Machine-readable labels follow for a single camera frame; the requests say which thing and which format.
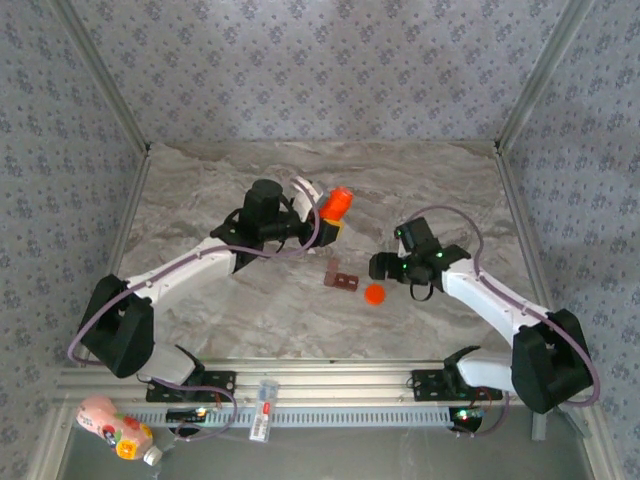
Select orange pill bottle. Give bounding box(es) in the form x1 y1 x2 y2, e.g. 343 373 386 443
319 186 355 221

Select brown pill organizer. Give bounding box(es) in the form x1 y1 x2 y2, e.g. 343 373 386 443
323 257 360 294

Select clear plastic labelled packet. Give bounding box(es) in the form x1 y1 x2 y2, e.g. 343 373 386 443
248 378 279 444

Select pink drink bottle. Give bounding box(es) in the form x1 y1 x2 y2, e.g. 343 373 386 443
74 394 164 469

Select black right gripper cable loop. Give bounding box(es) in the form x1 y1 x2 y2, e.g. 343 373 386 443
408 279 434 303

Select aluminium side rail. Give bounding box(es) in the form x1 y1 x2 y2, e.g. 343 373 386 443
492 142 571 364
77 147 154 369

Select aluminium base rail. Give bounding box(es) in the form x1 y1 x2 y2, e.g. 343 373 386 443
53 357 599 407

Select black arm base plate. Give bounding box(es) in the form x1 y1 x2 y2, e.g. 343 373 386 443
145 369 237 404
410 368 504 402

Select grey slotted cable duct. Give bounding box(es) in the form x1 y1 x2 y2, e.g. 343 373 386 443
122 402 454 430

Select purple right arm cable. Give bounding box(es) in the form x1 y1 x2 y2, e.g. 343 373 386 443
402 204 600 439

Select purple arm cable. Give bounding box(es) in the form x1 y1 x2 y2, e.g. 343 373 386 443
402 204 600 439
67 179 321 444

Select aluminium corner post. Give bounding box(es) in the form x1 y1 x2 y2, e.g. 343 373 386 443
494 0 599 151
47 0 154 154

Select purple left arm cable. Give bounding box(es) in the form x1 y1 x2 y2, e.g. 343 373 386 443
67 179 321 444

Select grey metal bracket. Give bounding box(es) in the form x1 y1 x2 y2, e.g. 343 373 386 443
532 407 591 442

